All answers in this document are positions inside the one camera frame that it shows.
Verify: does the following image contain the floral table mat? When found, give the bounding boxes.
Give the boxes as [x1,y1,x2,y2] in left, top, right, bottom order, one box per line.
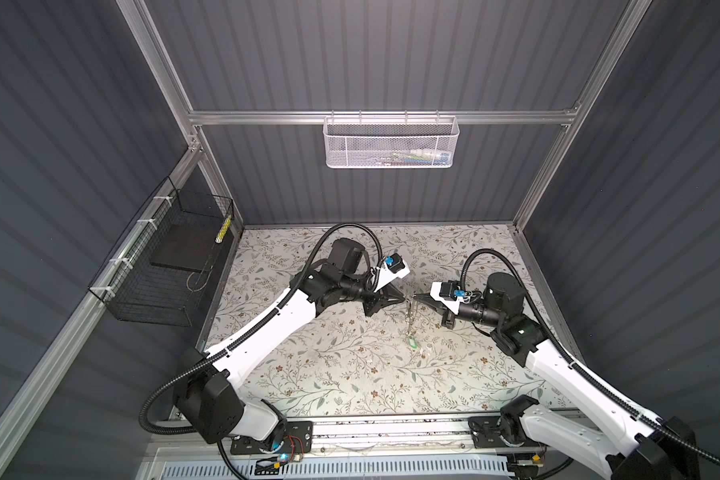
[207,225,569,417]

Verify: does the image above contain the yellow marker in basket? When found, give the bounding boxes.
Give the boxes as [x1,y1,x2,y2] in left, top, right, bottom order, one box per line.
[215,215,232,244]

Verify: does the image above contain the black wire basket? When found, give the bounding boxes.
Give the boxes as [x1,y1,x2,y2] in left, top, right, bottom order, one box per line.
[89,179,236,327]

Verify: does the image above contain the white ventilated cable duct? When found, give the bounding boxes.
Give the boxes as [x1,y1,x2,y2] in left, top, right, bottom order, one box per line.
[158,455,517,480]

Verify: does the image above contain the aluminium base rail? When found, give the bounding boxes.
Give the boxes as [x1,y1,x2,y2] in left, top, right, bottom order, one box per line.
[145,409,599,459]

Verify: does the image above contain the right black corrugated cable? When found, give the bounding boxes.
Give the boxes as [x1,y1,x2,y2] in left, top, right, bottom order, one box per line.
[459,248,720,479]

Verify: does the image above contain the white wire mesh basket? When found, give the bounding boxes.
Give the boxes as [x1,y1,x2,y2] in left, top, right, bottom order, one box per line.
[322,113,460,169]

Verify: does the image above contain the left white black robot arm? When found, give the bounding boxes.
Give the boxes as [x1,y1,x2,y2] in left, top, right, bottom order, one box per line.
[172,238,410,449]

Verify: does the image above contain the black pad in basket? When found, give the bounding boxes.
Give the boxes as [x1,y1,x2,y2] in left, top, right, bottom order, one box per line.
[150,225,221,273]

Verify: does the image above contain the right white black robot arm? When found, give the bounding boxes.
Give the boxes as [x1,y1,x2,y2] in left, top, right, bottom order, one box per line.
[414,272,700,479]

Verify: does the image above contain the pens in white basket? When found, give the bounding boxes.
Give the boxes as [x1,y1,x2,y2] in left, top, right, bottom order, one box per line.
[368,149,452,168]

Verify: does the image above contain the black corrugated cable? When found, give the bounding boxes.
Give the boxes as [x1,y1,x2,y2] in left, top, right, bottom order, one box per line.
[459,248,720,479]
[137,223,385,480]

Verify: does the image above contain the left black corrugated cable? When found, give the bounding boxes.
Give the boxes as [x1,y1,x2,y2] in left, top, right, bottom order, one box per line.
[137,223,385,480]

